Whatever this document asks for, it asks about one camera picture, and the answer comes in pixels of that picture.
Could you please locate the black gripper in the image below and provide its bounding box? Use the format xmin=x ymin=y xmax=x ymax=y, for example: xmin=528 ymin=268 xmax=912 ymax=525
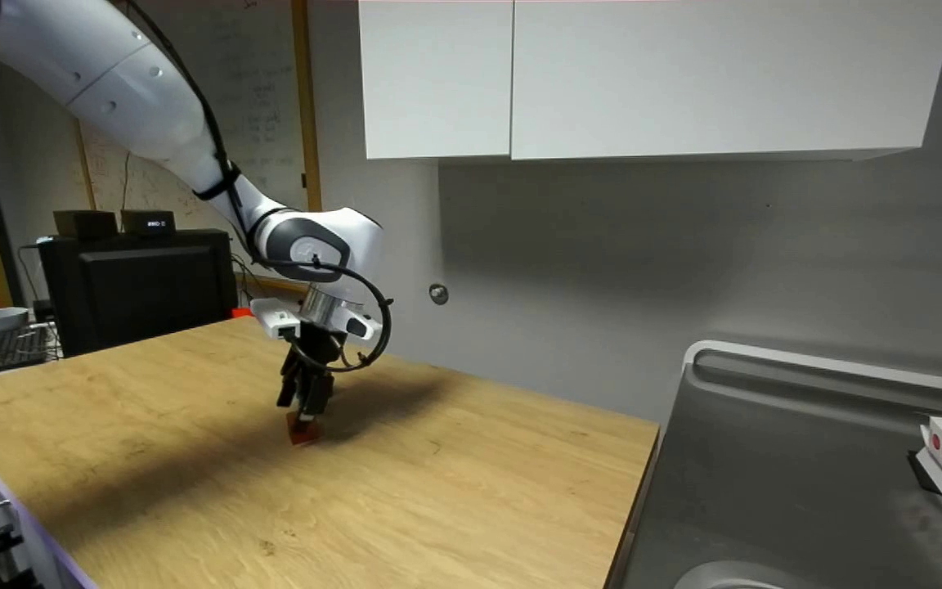
xmin=274 ymin=321 xmax=349 ymax=425

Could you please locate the orange block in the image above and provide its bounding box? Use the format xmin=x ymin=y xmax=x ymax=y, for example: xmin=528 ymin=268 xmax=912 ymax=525
xmin=285 ymin=412 xmax=323 ymax=447

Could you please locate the black computer monitor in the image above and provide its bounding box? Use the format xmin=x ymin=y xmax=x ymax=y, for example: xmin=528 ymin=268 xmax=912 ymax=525
xmin=35 ymin=206 xmax=241 ymax=359

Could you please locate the black keyboard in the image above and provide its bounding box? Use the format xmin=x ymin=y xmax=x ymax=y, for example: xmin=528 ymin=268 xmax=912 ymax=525
xmin=0 ymin=323 xmax=56 ymax=376

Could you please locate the stainless steel sink unit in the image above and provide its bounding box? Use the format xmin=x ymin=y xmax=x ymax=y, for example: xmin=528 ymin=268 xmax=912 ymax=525
xmin=603 ymin=342 xmax=942 ymax=589

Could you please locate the white upper cabinet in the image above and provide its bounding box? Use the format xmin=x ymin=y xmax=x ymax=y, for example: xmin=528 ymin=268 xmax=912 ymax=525
xmin=508 ymin=0 xmax=942 ymax=166

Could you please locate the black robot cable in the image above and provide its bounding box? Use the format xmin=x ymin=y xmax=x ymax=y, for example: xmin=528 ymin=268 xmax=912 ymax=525
xmin=107 ymin=0 xmax=400 ymax=376

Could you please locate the white wall cabinet door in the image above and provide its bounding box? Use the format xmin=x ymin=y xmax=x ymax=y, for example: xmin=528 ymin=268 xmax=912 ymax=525
xmin=356 ymin=0 xmax=517 ymax=164

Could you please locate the white metal rack frame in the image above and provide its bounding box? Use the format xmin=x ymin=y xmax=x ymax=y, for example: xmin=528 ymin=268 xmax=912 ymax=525
xmin=673 ymin=335 xmax=942 ymax=433

